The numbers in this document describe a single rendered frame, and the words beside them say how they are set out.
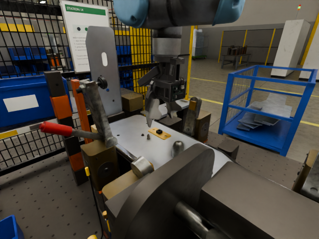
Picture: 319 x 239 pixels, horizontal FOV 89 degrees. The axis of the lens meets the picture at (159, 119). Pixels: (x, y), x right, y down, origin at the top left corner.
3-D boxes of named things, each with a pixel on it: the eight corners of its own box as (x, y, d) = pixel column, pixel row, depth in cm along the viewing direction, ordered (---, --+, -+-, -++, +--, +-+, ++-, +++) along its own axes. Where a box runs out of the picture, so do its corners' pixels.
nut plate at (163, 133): (172, 136, 55) (172, 133, 55) (164, 140, 53) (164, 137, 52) (154, 127, 61) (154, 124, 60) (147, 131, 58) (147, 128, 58)
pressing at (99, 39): (123, 111, 75) (114, 27, 61) (99, 118, 68) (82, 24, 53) (122, 111, 75) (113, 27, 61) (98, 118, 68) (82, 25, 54)
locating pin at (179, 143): (185, 160, 46) (187, 141, 43) (178, 165, 44) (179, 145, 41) (176, 155, 48) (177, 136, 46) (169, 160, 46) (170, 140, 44)
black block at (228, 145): (228, 200, 67) (244, 140, 55) (217, 217, 61) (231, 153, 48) (216, 193, 71) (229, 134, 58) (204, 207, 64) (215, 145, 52)
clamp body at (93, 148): (128, 230, 56) (117, 145, 41) (102, 253, 50) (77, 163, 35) (118, 217, 61) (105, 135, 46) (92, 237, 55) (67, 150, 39)
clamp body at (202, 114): (206, 178, 79) (217, 111, 64) (191, 192, 71) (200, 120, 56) (194, 170, 83) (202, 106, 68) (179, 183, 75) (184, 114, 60)
